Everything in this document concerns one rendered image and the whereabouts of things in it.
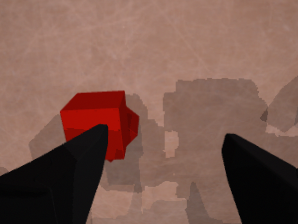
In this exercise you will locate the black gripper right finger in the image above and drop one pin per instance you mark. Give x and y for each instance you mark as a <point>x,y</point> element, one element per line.
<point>264,187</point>

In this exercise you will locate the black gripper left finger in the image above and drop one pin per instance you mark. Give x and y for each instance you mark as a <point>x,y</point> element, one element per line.
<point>59,187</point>

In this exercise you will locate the red cube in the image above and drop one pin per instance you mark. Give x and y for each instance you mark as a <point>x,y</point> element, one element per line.
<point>86,110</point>
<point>132,119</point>

